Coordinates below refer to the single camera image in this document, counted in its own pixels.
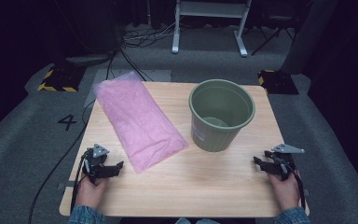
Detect green plastic bin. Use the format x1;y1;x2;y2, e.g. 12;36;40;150
188;78;256;153

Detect long black floor cable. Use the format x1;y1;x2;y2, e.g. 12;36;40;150
27;98;97;224

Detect person's legs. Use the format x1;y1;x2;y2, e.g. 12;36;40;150
176;217;218;224

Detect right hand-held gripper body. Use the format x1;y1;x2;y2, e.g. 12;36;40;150
267;143;306;182

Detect white metal stand frame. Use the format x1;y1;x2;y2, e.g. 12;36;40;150
171;0;254;58

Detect left hand-held gripper black cable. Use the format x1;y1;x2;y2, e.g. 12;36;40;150
70;152;90;216

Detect dark folding stand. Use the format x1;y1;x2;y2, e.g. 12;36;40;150
250;12;296;57

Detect black yellow striped base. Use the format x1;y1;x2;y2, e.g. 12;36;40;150
257;69;300;95
36;63;87;92

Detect person's right hand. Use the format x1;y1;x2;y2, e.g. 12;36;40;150
267;170;302;213

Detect grey table bracket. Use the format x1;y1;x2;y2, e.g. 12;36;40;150
57;181;76;190

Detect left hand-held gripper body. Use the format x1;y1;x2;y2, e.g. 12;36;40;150
82;143;110;185

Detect right hand-held gripper black cable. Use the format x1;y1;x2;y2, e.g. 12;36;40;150
287;161;308;213

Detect bundle of floor cables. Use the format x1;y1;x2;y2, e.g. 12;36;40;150
120;21;181;49

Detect thin black floor cable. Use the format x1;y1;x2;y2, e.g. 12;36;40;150
105;46;155;82

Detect person's left hand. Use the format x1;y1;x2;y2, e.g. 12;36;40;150
75;175;110;210

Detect grey upright column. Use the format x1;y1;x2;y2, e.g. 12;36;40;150
281;0;339;75

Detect hand-held gripper black cable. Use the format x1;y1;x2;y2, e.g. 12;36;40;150
287;161;308;213
70;152;90;216

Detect pink plastic bag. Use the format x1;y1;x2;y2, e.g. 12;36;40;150
92;70;189;175

